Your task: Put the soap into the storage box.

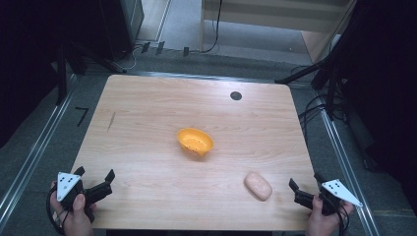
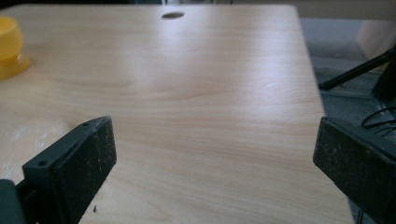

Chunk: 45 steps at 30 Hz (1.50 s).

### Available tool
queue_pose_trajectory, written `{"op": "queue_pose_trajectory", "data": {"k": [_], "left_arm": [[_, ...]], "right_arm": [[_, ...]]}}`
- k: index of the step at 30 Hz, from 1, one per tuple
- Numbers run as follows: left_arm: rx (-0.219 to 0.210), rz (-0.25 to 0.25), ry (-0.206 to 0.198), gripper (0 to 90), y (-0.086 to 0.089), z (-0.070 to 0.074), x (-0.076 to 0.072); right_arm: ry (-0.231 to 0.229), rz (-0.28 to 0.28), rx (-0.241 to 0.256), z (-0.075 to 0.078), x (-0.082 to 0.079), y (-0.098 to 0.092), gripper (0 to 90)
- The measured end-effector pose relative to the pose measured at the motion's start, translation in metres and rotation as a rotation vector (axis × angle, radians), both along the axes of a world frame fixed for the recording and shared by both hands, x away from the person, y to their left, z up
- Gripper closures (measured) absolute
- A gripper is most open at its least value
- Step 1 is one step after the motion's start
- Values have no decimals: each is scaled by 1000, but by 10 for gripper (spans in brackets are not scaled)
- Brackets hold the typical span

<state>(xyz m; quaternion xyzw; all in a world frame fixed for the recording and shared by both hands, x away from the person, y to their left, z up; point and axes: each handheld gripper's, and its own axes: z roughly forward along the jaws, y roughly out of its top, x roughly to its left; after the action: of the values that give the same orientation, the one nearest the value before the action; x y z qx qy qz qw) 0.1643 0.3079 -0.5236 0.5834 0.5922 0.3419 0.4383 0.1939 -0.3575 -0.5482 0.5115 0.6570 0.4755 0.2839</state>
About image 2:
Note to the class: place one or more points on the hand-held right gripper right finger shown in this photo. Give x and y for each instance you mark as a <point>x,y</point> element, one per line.
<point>358,168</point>

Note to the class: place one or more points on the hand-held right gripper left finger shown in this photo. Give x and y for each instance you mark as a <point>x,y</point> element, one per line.
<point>77,161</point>

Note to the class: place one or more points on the black tripod stand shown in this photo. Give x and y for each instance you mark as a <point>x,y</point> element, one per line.
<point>367,73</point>

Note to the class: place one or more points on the yellow plastic cup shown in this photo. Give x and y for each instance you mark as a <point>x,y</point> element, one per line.
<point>9,46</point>

